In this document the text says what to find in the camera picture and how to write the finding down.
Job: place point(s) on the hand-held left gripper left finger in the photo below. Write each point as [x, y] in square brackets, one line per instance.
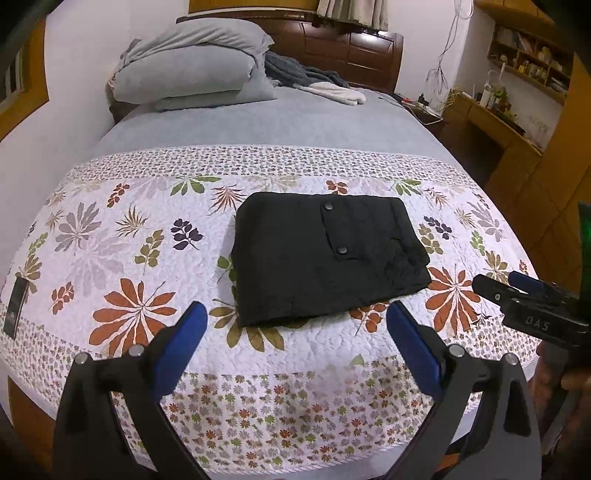
[184, 344]

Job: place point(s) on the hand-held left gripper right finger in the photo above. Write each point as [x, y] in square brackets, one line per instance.
[411, 344]

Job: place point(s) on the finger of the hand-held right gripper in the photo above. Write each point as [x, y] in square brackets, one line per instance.
[491, 288]
[526, 282]

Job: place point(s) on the black pants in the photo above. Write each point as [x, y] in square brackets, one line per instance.
[323, 254]

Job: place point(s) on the person's right hand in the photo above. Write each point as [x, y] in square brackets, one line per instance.
[545, 374]

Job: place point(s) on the light wooden cabinet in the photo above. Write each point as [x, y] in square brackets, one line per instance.
[545, 184]

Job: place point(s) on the floral quilted bedspread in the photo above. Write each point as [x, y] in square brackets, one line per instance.
[115, 240]

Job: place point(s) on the black smartphone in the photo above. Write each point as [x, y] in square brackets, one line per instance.
[15, 304]

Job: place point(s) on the power strip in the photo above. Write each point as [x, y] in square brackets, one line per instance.
[422, 110]

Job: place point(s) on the white fluffy towel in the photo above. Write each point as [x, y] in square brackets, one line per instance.
[339, 94]

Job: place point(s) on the dark wooden headboard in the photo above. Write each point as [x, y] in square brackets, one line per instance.
[346, 53]

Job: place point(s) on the grey pillows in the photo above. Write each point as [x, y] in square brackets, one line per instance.
[194, 64]

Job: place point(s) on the grey knit blanket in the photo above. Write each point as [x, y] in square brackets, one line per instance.
[300, 71]

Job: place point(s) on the beige curtain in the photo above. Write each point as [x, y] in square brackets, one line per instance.
[351, 13]

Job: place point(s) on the wooden framed window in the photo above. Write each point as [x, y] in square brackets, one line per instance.
[16, 78]

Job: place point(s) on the wooden wall shelf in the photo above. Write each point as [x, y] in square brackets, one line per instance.
[531, 60]

